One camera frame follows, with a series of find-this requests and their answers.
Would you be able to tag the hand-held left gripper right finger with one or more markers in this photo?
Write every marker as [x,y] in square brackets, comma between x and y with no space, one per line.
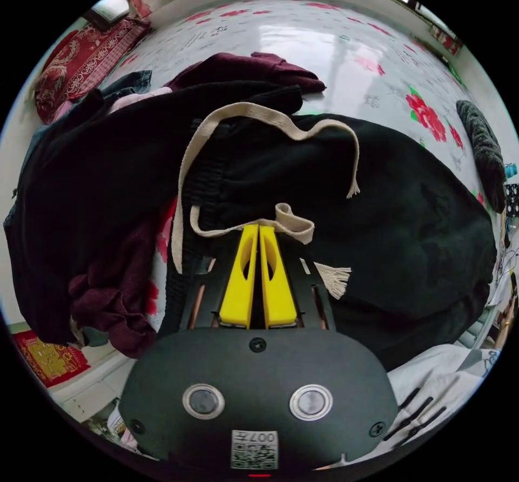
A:
[275,291]

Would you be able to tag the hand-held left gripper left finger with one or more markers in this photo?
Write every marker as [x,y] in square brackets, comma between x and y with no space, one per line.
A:
[237,287]

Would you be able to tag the pile of clothes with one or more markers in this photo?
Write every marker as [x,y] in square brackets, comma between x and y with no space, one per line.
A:
[101,186]

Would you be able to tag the person's body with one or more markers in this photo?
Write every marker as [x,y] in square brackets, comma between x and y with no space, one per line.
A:
[438,376]

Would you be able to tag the red and yellow floor mat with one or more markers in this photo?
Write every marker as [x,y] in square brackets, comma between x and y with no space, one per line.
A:
[50,358]

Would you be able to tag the grey knitted garment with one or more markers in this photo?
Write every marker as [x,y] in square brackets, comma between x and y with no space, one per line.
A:
[484,149]

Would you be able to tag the red patterned cushion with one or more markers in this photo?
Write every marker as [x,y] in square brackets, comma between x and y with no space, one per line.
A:
[81,64]

